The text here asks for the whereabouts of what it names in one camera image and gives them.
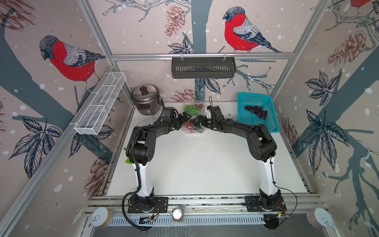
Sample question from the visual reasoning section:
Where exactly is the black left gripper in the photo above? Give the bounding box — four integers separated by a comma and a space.
171, 112, 192, 130

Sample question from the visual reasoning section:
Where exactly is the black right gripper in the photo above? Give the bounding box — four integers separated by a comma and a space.
193, 114, 218, 128

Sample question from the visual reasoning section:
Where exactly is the green grape bunch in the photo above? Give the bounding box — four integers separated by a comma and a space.
184, 105, 203, 116

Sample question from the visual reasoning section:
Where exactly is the pink red grape bunch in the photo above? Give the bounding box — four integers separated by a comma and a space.
184, 121, 195, 133

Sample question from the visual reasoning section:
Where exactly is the clear clamshell container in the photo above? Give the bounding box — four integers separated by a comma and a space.
184, 103, 205, 117
182, 120, 205, 137

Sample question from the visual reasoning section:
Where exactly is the teal plastic basket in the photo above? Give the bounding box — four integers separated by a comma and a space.
237, 93, 280, 133

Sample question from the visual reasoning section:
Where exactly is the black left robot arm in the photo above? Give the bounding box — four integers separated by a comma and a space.
125, 106, 191, 213

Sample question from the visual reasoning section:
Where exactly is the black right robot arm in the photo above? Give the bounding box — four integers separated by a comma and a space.
193, 106, 282, 211

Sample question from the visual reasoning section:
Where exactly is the silver rice cooker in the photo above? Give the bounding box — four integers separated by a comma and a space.
131, 84, 160, 116

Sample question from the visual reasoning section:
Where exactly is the dark purple grape bunch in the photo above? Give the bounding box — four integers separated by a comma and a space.
244, 106, 268, 119

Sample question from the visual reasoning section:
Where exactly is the small round silver light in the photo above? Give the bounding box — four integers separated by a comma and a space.
172, 208, 184, 222

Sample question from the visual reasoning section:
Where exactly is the white tape roll right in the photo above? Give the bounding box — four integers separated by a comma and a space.
307, 208, 335, 229

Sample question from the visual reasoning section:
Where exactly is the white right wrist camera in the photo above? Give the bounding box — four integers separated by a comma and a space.
206, 106, 213, 119

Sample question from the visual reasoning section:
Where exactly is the black hanging wire basket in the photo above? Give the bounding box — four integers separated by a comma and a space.
171, 57, 236, 79

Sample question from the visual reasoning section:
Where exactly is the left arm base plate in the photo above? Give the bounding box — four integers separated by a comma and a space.
127, 196, 168, 214

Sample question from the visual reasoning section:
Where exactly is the white wire mesh shelf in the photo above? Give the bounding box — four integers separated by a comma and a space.
74, 72, 126, 135

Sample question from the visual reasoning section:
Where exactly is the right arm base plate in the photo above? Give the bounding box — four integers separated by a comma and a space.
244, 196, 287, 213

